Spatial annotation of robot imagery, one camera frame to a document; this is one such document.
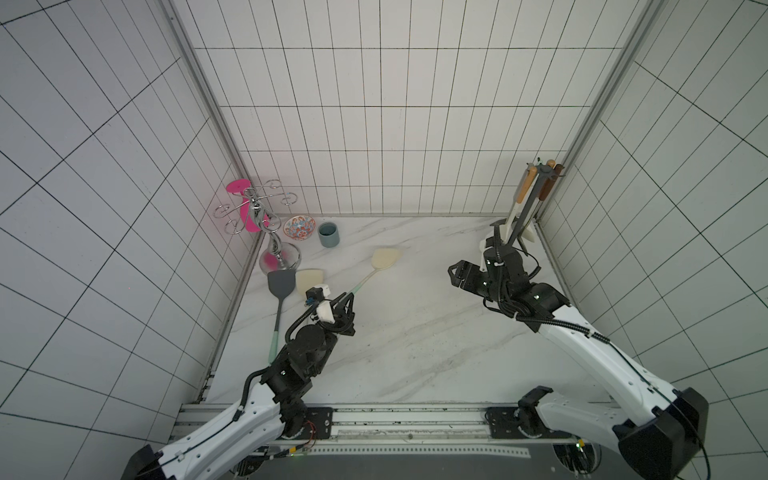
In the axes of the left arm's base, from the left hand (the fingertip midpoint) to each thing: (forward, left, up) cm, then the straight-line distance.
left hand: (348, 298), depth 77 cm
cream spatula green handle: (+15, +17, -14) cm, 27 cm away
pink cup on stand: (+34, +37, +10) cm, 51 cm away
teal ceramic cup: (+32, +11, -11) cm, 36 cm away
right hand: (+7, -29, +5) cm, 30 cm away
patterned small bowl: (+39, +25, -15) cm, 48 cm away
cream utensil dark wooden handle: (+26, -56, -1) cm, 62 cm away
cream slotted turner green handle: (+18, -8, -7) cm, 21 cm away
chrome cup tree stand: (+23, +29, -12) cm, 39 cm away
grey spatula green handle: (+14, +26, -15) cm, 33 cm away
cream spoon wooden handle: (+25, -48, +18) cm, 57 cm away
